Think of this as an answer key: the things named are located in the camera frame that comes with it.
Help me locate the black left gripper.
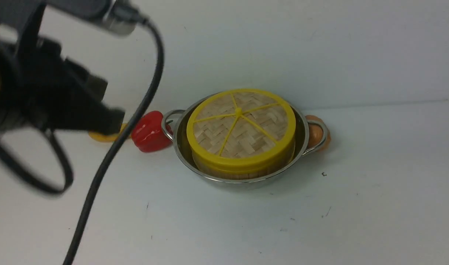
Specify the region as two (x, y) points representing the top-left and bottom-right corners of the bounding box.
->
(0, 38), (125, 135)

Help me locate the yellow bamboo steamer lid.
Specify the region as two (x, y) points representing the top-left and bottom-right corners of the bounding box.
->
(186, 89), (296, 169)

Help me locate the yellow bamboo steamer basket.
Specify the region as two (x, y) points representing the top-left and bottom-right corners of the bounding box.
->
(193, 146), (295, 180)

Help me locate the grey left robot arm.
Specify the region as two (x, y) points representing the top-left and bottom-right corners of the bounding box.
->
(0, 0), (134, 135)

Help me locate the stainless steel pot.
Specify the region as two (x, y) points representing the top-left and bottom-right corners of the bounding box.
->
(161, 94), (329, 191)

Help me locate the yellow banana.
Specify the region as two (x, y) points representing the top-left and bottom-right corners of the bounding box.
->
(88, 123), (128, 143)

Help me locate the red bell pepper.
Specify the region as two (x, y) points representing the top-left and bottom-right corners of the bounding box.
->
(131, 110), (172, 153)

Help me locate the black camera cable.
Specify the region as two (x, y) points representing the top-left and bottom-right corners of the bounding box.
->
(0, 17), (165, 265)

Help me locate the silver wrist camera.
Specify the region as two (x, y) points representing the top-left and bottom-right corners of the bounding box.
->
(41, 0), (149, 36)

